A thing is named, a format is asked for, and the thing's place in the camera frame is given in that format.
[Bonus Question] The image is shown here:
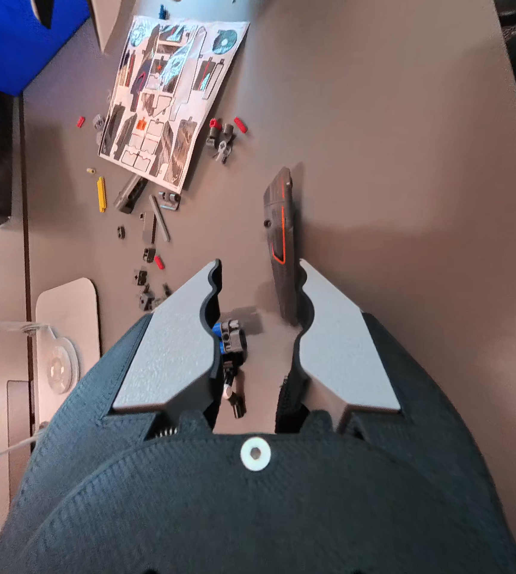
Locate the lego sticker sheet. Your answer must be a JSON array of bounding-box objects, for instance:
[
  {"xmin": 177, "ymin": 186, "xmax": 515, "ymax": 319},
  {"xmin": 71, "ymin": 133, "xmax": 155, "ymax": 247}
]
[{"xmin": 98, "ymin": 15, "xmax": 250, "ymax": 191}]

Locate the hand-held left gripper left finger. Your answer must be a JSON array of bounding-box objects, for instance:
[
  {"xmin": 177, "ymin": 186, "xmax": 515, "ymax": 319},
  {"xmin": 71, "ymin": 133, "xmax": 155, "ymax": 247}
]
[{"xmin": 112, "ymin": 259, "xmax": 222, "ymax": 424}]

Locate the dark grey flat lego panel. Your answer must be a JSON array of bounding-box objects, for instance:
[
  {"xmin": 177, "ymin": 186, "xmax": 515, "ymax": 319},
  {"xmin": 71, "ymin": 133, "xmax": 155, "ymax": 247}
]
[{"xmin": 139, "ymin": 212, "xmax": 158, "ymax": 245}]

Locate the blue lego engine block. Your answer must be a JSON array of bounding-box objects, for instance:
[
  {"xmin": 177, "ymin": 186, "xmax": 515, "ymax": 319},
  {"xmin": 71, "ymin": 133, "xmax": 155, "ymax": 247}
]
[{"xmin": 211, "ymin": 319, "xmax": 247, "ymax": 420}]

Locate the blue plastic bin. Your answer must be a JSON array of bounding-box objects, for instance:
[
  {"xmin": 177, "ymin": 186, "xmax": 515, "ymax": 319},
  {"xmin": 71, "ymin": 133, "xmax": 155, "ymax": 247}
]
[{"xmin": 0, "ymin": 0, "xmax": 92, "ymax": 97}]

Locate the grey cylindrical lego panel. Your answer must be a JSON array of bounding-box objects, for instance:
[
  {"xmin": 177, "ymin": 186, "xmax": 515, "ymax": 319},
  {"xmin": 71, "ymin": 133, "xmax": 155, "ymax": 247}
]
[{"xmin": 113, "ymin": 174, "xmax": 149, "ymax": 214}]

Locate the light grey lego connector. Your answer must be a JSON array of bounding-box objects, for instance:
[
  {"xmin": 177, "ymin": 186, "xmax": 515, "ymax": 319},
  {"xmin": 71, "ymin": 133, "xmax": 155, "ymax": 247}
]
[{"xmin": 215, "ymin": 123, "xmax": 237, "ymax": 164}]

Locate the grey pointed lego panel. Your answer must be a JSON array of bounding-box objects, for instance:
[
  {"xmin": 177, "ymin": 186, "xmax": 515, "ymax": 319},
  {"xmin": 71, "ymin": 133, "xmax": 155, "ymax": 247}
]
[{"xmin": 263, "ymin": 167, "xmax": 305, "ymax": 327}]

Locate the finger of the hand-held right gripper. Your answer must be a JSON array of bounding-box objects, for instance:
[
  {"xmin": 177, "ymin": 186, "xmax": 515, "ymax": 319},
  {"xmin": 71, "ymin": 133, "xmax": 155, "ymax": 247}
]
[{"xmin": 86, "ymin": 0, "xmax": 138, "ymax": 54}]

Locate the white book stand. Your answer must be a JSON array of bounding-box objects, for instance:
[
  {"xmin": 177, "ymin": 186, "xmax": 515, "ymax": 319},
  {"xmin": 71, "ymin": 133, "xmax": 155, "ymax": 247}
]
[{"xmin": 0, "ymin": 277, "xmax": 101, "ymax": 469}]

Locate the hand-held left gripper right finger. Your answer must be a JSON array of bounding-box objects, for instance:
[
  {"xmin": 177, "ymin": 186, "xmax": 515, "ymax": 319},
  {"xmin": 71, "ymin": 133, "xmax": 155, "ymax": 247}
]
[{"xmin": 293, "ymin": 258, "xmax": 402, "ymax": 435}]

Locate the group of grey lego connectors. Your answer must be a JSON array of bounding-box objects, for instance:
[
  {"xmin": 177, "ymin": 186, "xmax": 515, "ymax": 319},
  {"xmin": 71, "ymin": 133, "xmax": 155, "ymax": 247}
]
[{"xmin": 133, "ymin": 247, "xmax": 173, "ymax": 312}]

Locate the long grey lego axle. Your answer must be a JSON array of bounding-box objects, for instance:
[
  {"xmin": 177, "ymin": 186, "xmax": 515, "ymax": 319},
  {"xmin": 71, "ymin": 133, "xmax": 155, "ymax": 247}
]
[{"xmin": 149, "ymin": 194, "xmax": 171, "ymax": 243}]

